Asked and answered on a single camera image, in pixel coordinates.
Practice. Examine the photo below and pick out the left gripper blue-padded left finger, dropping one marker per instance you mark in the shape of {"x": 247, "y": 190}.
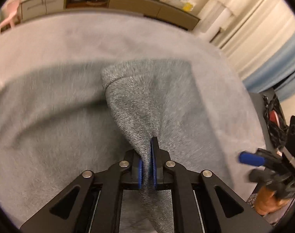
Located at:
{"x": 91, "y": 202}

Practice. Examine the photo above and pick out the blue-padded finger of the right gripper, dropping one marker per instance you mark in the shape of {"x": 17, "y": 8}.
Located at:
{"x": 251, "y": 159}

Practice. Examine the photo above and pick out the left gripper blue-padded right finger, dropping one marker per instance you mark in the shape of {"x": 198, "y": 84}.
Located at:
{"x": 202, "y": 202}

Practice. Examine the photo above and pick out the grey knitted garment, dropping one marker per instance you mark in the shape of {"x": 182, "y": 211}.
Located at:
{"x": 59, "y": 121}

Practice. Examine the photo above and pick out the person's right hand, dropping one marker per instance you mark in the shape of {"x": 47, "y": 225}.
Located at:
{"x": 266, "y": 202}

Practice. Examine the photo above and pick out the blue and white curtain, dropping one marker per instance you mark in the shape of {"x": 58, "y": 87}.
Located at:
{"x": 256, "y": 36}

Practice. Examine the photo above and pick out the long wooden sideboard cabinet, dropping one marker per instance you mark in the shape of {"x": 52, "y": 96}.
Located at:
{"x": 155, "y": 9}

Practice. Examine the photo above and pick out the pink plastic chair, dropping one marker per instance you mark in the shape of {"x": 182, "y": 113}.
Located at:
{"x": 11, "y": 12}

